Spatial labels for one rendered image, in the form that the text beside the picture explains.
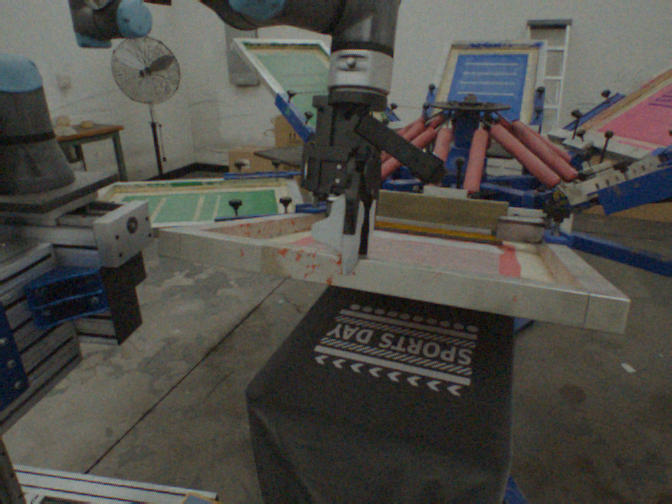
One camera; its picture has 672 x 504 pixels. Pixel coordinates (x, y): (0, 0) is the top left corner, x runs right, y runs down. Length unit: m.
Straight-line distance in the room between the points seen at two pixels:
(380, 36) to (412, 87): 4.74
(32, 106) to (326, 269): 0.64
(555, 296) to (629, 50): 4.78
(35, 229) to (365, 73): 0.70
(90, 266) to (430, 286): 0.66
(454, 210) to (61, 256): 0.83
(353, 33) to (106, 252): 0.61
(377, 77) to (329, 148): 0.09
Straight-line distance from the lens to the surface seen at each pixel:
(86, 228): 0.95
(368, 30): 0.56
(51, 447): 2.36
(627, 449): 2.37
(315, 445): 0.85
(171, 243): 0.68
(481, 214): 1.10
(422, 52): 5.26
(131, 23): 1.12
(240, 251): 0.62
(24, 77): 1.00
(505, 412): 0.85
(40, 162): 1.00
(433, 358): 0.93
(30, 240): 1.03
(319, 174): 0.55
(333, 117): 0.57
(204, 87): 6.36
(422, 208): 1.12
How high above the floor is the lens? 1.49
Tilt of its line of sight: 24 degrees down
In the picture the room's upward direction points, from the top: straight up
